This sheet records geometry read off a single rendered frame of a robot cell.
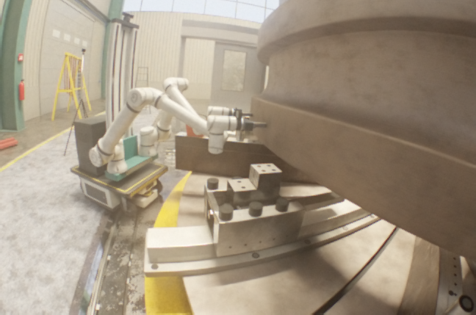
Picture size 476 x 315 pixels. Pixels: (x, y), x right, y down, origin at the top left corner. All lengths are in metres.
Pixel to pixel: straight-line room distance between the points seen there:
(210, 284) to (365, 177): 0.84
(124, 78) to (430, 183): 2.19
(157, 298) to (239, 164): 1.41
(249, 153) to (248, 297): 1.36
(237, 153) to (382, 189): 1.53
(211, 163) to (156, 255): 1.25
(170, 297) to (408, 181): 1.34
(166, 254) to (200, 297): 0.27
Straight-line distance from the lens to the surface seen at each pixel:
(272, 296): 1.09
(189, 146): 2.06
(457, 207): 0.71
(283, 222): 1.01
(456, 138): 0.77
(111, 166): 1.83
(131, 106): 1.34
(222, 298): 1.05
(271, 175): 0.97
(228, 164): 2.04
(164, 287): 1.46
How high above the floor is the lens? 1.22
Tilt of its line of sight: 14 degrees down
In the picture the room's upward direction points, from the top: 5 degrees clockwise
